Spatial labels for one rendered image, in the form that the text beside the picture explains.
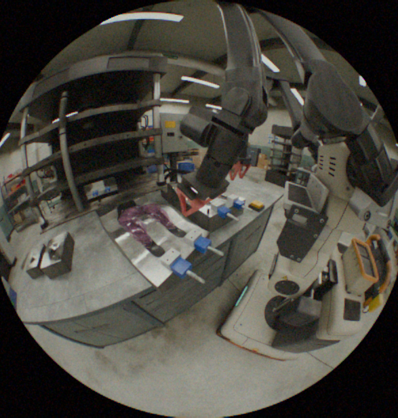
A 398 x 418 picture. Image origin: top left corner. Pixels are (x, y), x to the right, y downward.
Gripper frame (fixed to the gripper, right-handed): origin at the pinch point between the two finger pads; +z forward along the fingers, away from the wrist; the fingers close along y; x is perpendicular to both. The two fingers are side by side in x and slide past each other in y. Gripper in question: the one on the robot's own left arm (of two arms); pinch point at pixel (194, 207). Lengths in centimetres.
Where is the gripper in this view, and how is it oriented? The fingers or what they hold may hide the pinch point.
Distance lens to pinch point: 31.2
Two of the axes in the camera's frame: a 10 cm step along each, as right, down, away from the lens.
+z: -3.6, 6.3, 6.9
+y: -6.2, 4.0, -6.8
